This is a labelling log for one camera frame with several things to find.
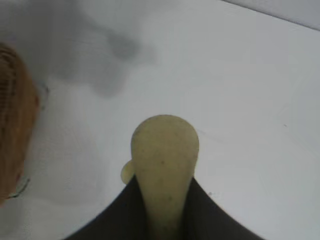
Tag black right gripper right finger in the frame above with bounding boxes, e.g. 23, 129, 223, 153
180, 176, 254, 240

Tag brown woven wicker basket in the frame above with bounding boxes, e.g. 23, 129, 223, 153
0, 42, 41, 201

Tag yellow-green round fruit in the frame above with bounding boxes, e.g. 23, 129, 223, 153
120, 114, 200, 240

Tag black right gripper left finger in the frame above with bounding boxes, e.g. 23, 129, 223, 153
65, 174, 154, 240

